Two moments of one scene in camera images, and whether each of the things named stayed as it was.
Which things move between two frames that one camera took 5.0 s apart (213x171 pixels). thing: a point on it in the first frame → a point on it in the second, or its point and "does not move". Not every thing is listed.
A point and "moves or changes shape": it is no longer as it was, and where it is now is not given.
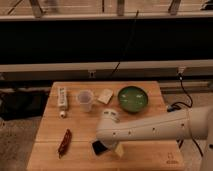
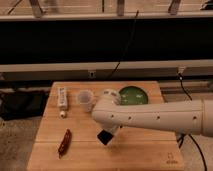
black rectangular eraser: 99,147 moves or changes shape
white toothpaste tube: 62,99 does not move
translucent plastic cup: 85,98 does not move
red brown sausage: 65,143 does not move
